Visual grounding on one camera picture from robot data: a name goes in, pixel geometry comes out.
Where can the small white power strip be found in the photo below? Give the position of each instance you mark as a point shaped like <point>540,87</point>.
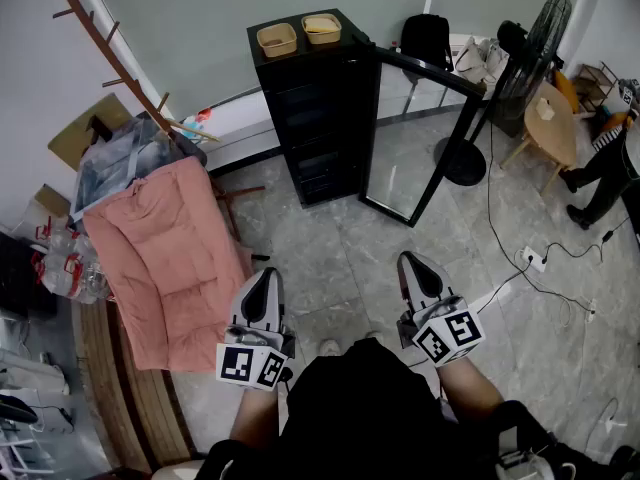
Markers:
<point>591,310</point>

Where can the black backpack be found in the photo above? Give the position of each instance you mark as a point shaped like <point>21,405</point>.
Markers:
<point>425,40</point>

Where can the plastic-wrapped picture frame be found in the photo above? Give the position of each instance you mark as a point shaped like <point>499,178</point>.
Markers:
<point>110,168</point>

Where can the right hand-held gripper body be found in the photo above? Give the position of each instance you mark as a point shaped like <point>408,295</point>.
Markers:
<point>450,338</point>

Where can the wooden coat rack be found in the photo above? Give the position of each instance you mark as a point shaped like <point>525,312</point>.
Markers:
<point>125,75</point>

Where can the pack of clear water bottles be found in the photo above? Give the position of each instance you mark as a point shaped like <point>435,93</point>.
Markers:
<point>70,268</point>

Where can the person's left forearm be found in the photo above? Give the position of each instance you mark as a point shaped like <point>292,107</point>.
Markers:
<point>255,418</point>

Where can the orange cushion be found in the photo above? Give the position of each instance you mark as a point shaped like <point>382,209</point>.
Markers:
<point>567,93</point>

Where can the brown cardboard sheet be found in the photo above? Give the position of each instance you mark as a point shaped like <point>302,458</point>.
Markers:
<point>75,138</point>

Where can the yellow bread slices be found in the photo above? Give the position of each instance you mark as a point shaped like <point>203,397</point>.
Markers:
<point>320,24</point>

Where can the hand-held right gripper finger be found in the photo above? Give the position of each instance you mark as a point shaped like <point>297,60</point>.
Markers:
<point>407,288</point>
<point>435,283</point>

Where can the person's black clothing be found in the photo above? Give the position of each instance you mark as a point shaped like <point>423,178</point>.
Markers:
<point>360,418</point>

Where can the person's white shoe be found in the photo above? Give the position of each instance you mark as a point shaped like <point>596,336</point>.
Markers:
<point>330,347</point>

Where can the white bag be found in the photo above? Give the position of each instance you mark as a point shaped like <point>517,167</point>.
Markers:
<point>480,63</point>

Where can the person's right forearm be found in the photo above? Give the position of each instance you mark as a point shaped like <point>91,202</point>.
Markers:
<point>470,393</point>

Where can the black standing fan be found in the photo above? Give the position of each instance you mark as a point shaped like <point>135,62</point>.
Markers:
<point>545,43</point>

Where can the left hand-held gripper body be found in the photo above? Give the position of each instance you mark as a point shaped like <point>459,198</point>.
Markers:
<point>235,363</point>

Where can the wooden slatted bench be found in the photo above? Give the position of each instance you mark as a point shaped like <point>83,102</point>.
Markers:
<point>135,408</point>

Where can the pink padded cushion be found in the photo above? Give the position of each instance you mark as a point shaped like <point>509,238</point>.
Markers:
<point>170,268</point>

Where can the white waist-worn device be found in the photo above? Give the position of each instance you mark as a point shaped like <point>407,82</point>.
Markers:
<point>520,465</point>

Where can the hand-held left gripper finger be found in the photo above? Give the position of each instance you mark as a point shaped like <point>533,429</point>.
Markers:
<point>250,303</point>
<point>275,303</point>

